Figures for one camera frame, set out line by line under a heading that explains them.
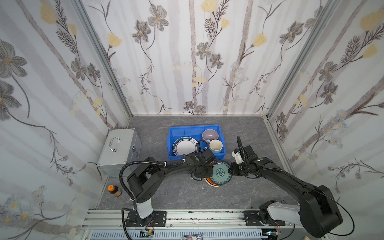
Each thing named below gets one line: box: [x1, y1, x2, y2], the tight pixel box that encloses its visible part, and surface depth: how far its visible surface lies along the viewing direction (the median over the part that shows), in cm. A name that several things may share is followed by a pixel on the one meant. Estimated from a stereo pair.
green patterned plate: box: [210, 161, 233, 185], surface depth 88 cm
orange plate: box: [203, 177, 220, 187], surface depth 86 cm
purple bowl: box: [202, 129, 219, 141], surface depth 105 cm
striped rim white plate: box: [172, 136, 200, 156], surface depth 103 cm
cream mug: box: [206, 139, 223, 153], surface depth 94 cm
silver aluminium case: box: [97, 128, 142, 177], surface depth 86 cm
